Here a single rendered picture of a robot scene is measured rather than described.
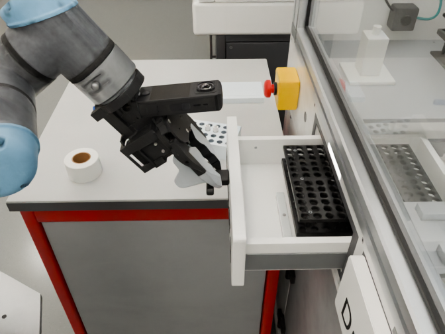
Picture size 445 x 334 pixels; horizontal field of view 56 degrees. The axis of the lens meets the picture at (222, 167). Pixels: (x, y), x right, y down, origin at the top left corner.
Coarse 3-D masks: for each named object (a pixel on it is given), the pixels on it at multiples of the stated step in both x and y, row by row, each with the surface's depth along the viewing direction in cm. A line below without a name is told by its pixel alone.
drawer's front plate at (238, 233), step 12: (228, 120) 74; (228, 132) 72; (228, 144) 69; (228, 156) 67; (228, 168) 68; (240, 168) 64; (240, 180) 62; (228, 192) 69; (240, 192) 60; (240, 204) 58; (240, 216) 57; (240, 228) 55; (240, 240) 54; (240, 252) 55; (240, 264) 57; (240, 276) 59
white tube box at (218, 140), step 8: (200, 128) 96; (224, 128) 96; (240, 128) 95; (208, 136) 93; (216, 136) 93; (224, 136) 93; (240, 136) 97; (216, 144) 90; (224, 144) 90; (216, 152) 92; (224, 152) 91
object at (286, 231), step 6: (276, 192) 72; (282, 192) 72; (276, 198) 71; (282, 198) 71; (282, 204) 70; (282, 210) 68; (282, 216) 68; (288, 216) 68; (282, 222) 66; (288, 222) 66; (282, 228) 66; (288, 228) 66; (282, 234) 65; (288, 234) 65
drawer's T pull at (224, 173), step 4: (220, 172) 66; (224, 172) 66; (228, 172) 66; (224, 176) 65; (228, 176) 66; (224, 180) 65; (228, 180) 65; (208, 184) 64; (224, 184) 65; (208, 188) 63; (212, 188) 63; (208, 192) 63; (212, 192) 63
